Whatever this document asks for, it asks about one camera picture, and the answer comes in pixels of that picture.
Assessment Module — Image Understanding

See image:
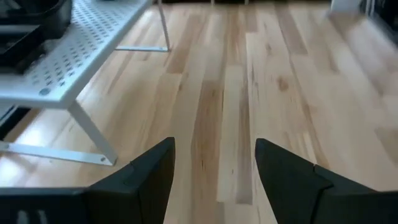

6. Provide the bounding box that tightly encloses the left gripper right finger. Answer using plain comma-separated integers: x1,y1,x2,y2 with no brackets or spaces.
255,138,398,224

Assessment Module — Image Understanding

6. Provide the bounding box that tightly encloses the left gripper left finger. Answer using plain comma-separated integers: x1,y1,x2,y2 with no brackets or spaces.
0,138,176,224

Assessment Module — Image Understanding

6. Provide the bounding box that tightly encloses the black wavy square mini plate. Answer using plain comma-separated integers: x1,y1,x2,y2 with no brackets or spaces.
0,0,74,40

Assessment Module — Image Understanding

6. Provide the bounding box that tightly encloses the white perforated metal shelf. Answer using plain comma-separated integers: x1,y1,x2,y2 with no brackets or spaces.
0,0,171,166

